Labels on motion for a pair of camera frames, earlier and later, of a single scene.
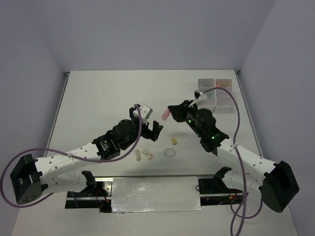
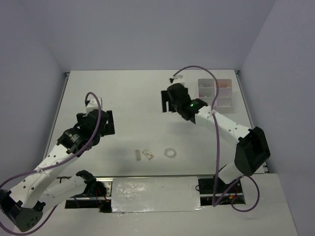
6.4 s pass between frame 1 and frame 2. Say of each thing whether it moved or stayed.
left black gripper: moved
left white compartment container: stayed
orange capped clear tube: stayed
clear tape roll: stayed
